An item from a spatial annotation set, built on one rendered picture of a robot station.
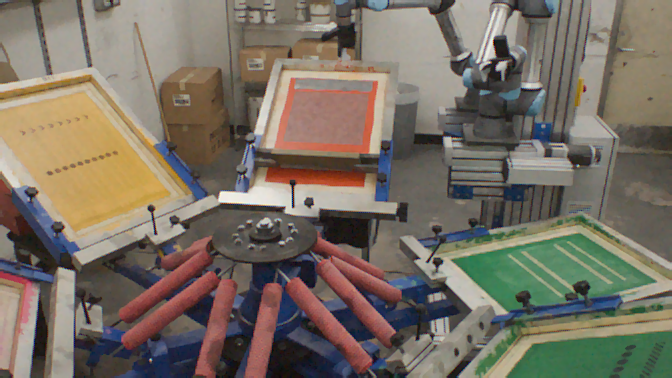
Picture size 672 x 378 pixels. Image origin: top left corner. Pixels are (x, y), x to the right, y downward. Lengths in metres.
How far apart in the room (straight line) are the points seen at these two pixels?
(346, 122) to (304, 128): 0.18
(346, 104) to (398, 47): 3.43
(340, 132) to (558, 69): 1.00
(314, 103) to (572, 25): 1.16
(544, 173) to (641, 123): 4.02
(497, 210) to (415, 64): 3.22
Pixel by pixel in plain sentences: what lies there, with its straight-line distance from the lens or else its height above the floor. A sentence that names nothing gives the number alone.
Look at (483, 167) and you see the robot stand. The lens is 2.76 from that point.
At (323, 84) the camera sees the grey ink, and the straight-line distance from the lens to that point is 2.81.
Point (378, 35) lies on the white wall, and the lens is 6.10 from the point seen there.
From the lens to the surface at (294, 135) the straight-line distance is 2.63.
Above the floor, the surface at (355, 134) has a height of 1.29.
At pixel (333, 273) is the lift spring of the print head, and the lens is 1.69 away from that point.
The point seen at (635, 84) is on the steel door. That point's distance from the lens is 6.52.
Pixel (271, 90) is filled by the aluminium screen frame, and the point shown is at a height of 1.42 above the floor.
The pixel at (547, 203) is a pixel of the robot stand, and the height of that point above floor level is 0.87.
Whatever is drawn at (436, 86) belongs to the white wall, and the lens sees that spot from 6.18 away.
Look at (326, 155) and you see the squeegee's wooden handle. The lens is 2.40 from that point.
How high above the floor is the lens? 2.13
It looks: 24 degrees down
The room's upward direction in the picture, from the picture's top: straight up
